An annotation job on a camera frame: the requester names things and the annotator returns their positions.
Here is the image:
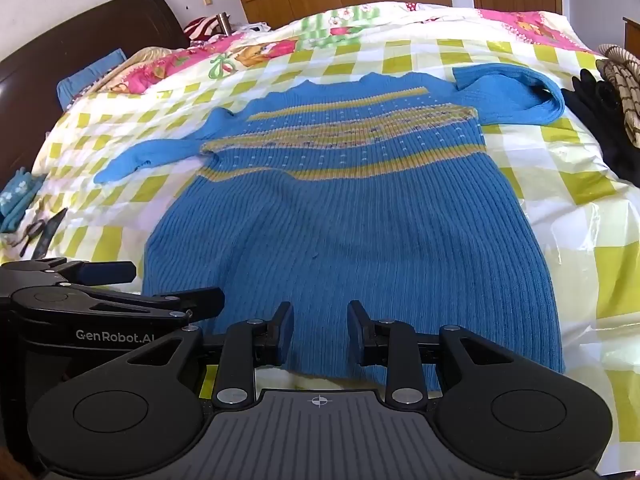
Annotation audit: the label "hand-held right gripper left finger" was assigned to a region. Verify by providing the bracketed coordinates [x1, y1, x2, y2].
[117, 301, 295, 411]

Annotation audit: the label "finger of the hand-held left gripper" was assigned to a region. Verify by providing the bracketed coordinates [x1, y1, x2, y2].
[11, 287, 226, 325]
[0, 257, 137, 288]

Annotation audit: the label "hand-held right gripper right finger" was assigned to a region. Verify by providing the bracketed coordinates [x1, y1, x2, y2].
[347, 300, 526, 409]

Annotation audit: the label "blue knit sweater yellow stripes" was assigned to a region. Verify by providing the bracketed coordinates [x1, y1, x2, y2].
[94, 62, 567, 378]

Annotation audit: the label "black scissors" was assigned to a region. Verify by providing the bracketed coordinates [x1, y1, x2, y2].
[19, 207, 68, 261]

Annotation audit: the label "teal floral cloth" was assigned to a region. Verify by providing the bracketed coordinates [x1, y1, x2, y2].
[0, 169, 46, 233]

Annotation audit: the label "blue pillow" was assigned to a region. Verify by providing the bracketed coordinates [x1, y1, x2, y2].
[56, 49, 128, 111]

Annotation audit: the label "dark wooden headboard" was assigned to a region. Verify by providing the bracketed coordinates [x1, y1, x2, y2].
[0, 0, 191, 191]

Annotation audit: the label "yellow-green checked bedspread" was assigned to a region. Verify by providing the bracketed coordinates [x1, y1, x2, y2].
[0, 35, 640, 478]

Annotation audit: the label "red striped cloth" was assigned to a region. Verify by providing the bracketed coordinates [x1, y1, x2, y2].
[184, 15, 231, 43]

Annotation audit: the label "pink floral quilt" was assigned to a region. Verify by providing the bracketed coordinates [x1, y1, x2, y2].
[107, 2, 608, 96]

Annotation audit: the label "black garment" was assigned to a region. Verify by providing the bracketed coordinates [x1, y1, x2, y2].
[560, 67, 640, 183]

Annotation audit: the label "beige checked garment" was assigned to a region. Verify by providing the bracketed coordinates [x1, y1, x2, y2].
[597, 44, 640, 148]

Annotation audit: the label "wooden side cabinet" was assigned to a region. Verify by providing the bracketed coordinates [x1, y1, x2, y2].
[622, 17, 640, 57]

